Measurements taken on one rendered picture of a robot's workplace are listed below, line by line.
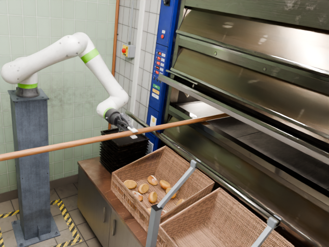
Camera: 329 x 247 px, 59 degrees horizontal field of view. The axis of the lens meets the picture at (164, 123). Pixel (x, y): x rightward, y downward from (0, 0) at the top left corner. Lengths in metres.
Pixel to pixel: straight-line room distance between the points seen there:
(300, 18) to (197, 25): 0.68
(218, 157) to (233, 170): 0.14
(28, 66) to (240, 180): 1.41
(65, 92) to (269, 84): 1.82
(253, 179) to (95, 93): 1.75
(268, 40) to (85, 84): 1.77
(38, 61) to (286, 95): 1.36
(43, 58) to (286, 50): 1.30
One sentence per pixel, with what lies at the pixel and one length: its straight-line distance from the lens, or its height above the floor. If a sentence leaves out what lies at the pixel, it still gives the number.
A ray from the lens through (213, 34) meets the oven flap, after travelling 1.85.
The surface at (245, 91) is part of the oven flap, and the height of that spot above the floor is 1.50.
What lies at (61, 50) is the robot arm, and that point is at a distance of 1.76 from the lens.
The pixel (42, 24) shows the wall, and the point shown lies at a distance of 2.60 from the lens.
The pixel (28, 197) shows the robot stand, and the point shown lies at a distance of 2.46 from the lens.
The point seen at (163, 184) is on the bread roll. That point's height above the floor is 0.64.
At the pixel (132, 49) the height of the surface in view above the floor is 1.48.
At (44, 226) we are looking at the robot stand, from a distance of 2.69.
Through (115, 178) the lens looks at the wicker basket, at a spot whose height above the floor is 0.71.
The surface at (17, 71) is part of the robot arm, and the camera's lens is 1.90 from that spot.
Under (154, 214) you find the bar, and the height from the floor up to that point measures 0.92.
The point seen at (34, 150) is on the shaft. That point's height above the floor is 1.20.
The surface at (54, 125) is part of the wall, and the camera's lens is 2.88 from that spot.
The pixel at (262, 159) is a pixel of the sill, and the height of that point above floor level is 1.18.
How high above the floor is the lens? 1.93
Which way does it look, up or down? 23 degrees down
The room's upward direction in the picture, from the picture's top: 8 degrees clockwise
